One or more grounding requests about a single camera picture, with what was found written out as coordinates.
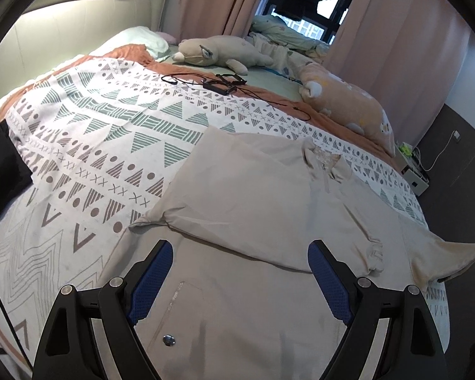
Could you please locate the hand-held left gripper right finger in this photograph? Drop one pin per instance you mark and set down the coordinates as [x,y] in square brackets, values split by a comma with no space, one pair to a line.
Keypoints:
[328,281]

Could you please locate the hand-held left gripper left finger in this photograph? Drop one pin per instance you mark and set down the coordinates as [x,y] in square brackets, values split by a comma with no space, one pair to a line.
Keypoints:
[150,281]

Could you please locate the beige large shirt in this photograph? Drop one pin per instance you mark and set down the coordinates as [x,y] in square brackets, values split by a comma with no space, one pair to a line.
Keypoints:
[253,190]

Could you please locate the white bedside cabinet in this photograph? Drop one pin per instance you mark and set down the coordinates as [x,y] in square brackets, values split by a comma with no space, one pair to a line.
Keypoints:
[415,178]

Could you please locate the green small object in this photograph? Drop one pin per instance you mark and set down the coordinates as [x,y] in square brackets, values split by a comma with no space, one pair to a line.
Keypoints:
[405,149]

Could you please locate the geometric patterned duvet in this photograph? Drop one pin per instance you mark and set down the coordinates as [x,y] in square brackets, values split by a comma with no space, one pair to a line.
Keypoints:
[103,126]

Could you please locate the orange plush pillow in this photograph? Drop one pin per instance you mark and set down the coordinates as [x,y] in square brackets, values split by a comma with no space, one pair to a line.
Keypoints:
[348,99]

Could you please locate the black cloth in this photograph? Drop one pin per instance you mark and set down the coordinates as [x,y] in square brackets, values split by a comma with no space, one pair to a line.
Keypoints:
[4,166]

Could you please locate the light green bed sheet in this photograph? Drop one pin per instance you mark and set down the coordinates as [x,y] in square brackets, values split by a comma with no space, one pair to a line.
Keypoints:
[269,77]

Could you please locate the black eyeglasses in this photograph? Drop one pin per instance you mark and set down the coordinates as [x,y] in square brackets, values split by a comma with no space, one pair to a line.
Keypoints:
[233,79]

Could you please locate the light green pillow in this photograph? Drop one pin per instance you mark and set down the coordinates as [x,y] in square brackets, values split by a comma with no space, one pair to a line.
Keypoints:
[138,39]

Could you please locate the pink curtain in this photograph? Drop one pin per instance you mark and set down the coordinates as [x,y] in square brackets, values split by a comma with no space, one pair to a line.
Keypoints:
[221,0]
[396,27]

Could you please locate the grey plush toy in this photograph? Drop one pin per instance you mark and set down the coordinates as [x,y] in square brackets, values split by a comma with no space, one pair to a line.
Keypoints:
[221,49]

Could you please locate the pink pillow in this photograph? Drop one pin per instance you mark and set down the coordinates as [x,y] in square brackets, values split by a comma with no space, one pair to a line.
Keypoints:
[167,37]

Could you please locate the crumpled printed quilt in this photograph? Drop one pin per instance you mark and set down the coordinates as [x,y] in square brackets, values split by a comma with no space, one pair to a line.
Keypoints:
[285,39]

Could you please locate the window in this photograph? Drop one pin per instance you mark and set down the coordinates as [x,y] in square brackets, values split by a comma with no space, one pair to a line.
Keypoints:
[308,27]

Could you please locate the cream padded headboard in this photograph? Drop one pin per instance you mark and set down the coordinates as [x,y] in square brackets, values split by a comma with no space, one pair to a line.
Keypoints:
[63,35]

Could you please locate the white wall socket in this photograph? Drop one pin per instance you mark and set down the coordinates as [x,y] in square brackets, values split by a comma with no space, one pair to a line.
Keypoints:
[456,135]

